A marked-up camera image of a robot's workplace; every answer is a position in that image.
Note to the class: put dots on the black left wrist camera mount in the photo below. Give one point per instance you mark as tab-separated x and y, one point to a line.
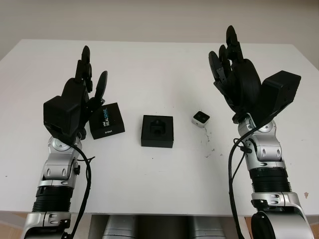
59	117

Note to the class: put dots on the black RealSense box lid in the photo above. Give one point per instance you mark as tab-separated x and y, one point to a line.
107	124

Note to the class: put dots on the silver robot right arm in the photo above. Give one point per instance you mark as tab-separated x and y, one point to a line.
266	154

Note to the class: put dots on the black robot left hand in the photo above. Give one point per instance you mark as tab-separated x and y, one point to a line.
72	89

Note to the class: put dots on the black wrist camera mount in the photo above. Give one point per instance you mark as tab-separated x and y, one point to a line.
279	92
59	117

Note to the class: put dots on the small silver depth camera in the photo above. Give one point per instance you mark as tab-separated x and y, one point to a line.
200	117

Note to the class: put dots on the black camera box base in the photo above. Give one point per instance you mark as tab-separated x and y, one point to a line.
149	139

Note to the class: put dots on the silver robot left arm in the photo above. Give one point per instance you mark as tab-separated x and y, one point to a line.
54	169

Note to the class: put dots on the grey black robot torso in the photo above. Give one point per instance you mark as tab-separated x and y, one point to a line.
162	227

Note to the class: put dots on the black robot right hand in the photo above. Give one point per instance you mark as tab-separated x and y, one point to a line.
246	84

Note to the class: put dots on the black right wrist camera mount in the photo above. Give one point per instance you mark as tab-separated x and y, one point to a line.
279	92

